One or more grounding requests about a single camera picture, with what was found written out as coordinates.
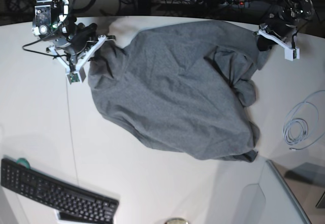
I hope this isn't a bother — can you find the green tape roll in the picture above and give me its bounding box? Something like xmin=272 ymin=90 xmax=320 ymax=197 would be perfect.
xmin=16 ymin=158 xmax=30 ymax=169

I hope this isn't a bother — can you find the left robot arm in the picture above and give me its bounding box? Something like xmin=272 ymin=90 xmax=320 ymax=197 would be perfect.
xmin=255 ymin=0 xmax=314 ymax=57

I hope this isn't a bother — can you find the round metal tin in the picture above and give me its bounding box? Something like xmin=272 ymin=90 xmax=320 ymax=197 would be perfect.
xmin=164 ymin=217 xmax=190 ymax=224

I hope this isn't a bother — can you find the coiled light blue cable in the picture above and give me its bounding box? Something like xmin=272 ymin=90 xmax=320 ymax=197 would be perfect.
xmin=282 ymin=89 xmax=325 ymax=151

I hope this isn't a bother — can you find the black keyboard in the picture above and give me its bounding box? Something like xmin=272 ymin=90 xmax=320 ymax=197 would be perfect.
xmin=1 ymin=158 xmax=119 ymax=223

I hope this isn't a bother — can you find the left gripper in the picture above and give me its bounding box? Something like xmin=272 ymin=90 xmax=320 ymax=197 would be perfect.
xmin=256 ymin=12 xmax=297 ymax=51

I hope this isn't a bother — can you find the black power strip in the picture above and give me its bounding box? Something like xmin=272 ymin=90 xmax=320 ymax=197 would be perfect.
xmin=195 ymin=0 xmax=253 ymax=9

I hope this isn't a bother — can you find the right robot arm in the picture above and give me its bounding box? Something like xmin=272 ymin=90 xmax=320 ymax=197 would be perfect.
xmin=32 ymin=0 xmax=97 ymax=65

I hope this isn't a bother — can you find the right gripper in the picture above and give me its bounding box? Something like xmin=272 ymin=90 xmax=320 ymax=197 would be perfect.
xmin=52 ymin=23 xmax=98 ymax=61

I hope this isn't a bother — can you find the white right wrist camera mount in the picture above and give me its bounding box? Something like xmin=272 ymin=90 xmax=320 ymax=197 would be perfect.
xmin=48 ymin=34 xmax=116 ymax=84

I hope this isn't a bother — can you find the grey t-shirt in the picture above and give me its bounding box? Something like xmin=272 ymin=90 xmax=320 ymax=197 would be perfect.
xmin=88 ymin=20 xmax=269 ymax=163

